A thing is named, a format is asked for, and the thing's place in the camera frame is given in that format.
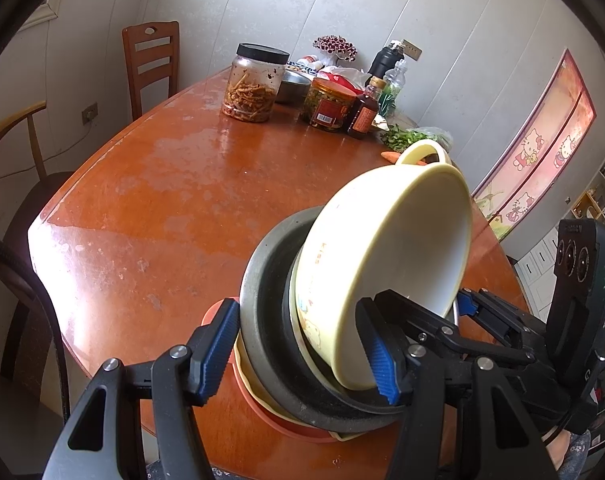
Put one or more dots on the red and white tissue pack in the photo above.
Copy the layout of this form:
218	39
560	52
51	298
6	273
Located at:
347	76

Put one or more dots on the light bentwood chair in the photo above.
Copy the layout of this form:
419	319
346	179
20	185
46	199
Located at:
36	145

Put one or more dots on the round steel pan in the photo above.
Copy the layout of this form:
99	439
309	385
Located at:
262	320

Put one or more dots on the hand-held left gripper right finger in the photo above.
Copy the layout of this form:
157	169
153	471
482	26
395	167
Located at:
385	365

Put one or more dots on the pickle jar with black lid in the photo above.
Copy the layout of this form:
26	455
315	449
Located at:
252	90

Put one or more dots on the pink cartoon cat door curtain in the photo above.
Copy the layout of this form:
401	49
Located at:
537	145

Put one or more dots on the dark sauce bottle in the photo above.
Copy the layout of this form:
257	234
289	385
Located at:
365	112

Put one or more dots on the pink crab-shaped plate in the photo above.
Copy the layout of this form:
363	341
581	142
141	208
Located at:
262	410

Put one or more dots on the bag of green vegetables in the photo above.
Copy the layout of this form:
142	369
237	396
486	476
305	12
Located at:
407	137

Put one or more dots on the red-labelled sauce jar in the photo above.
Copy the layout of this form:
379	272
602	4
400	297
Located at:
330	107

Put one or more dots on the brown slatted wooden chair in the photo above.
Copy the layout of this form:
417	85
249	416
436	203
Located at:
150	55

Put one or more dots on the yellow shell-shaped plate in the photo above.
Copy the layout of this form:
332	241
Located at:
241	360

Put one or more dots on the low wall socket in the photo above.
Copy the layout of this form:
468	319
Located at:
90	113

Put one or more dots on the window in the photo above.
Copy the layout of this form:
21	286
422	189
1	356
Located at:
40	12

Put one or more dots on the white storage cabinet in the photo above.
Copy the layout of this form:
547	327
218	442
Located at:
537	265

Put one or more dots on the clear plastic bottle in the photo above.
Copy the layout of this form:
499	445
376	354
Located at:
393	90

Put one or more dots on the dark red flower bouquet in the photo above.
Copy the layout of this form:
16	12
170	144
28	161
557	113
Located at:
335	46

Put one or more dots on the large carrot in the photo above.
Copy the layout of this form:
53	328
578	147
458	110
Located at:
390	157

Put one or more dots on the brass wall switch plate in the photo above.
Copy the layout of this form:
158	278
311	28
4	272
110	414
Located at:
412	47

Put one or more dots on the steel food container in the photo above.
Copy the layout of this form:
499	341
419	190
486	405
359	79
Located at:
292	87

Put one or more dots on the black thermos flask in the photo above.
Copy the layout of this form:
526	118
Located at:
380	62

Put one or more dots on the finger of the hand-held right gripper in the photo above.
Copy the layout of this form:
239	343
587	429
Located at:
466	302
422	320

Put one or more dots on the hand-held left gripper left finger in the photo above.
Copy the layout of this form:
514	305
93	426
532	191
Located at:
217	355

